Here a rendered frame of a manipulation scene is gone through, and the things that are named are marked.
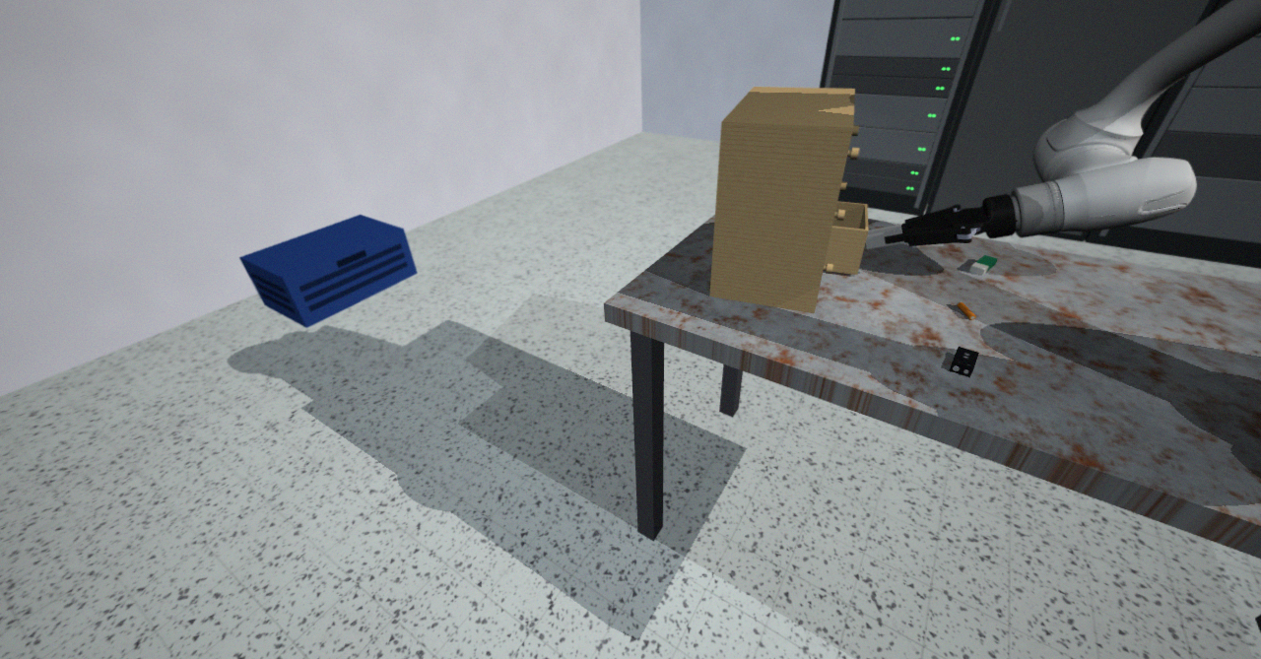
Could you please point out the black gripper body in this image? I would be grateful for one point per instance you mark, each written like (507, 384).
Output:
(997, 216)

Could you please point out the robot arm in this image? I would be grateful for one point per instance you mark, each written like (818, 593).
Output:
(1101, 187)

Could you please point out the small wooden chest of drawers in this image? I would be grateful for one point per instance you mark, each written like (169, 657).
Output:
(781, 162)

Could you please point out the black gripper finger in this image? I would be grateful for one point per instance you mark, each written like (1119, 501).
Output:
(928, 219)
(926, 235)

